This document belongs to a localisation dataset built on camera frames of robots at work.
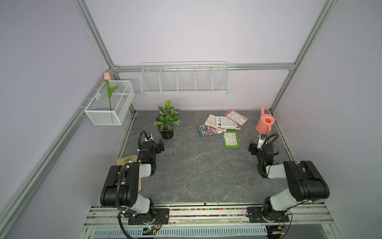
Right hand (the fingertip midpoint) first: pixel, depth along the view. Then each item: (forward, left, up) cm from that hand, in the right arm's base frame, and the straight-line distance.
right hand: (259, 140), depth 94 cm
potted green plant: (+5, +56, +18) cm, 59 cm away
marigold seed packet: (+21, +17, -7) cm, 28 cm away
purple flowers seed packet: (+14, +34, -8) cm, 38 cm away
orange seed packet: (+18, +7, -8) cm, 21 cm away
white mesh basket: (+4, +92, +24) cm, 95 cm away
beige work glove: (-9, +85, -8) cm, 85 cm away
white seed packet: (+22, +28, -7) cm, 37 cm away
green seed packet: (+6, +16, -7) cm, 18 cm away
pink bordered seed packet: (+27, +8, -7) cm, 29 cm away
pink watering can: (+12, -7, +3) cm, 14 cm away
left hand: (0, +67, +1) cm, 67 cm away
